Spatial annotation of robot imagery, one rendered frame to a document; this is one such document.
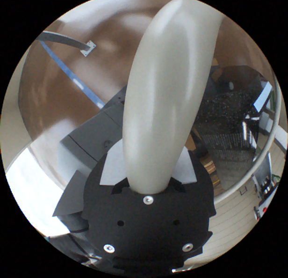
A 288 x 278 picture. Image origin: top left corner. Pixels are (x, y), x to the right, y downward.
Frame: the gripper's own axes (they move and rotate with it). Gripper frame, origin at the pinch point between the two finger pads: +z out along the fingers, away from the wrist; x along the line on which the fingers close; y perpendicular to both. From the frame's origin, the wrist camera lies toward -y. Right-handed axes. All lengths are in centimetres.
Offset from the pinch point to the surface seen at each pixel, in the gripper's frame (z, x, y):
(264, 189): -23, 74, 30
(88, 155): 12.7, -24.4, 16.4
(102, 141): 25.3, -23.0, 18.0
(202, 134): 25.8, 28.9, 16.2
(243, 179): -5.9, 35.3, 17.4
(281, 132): -8, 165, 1
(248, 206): -99, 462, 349
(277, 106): -5.6, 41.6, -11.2
